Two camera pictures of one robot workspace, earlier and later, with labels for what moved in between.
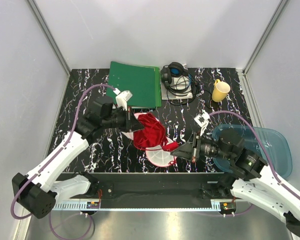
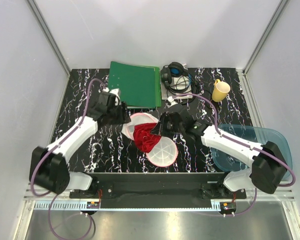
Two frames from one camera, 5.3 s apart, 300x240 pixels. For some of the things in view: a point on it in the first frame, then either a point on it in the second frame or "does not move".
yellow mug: [221, 90] does not move
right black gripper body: [203, 146] -> [168, 126]
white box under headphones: [180, 88] does not move
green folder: [143, 82] does not move
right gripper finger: [185, 151] -> [157, 129]
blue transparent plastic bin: [272, 146] does not move
